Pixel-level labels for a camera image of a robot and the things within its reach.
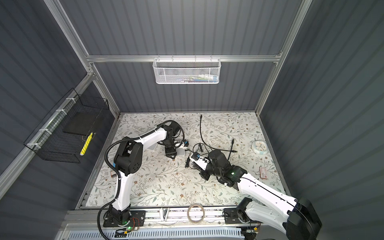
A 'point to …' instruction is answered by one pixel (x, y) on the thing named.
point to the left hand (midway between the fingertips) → (172, 151)
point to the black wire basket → (63, 135)
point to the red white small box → (263, 173)
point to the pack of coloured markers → (113, 174)
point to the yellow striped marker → (86, 144)
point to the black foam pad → (81, 123)
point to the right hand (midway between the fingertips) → (197, 165)
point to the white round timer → (259, 147)
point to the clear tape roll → (203, 213)
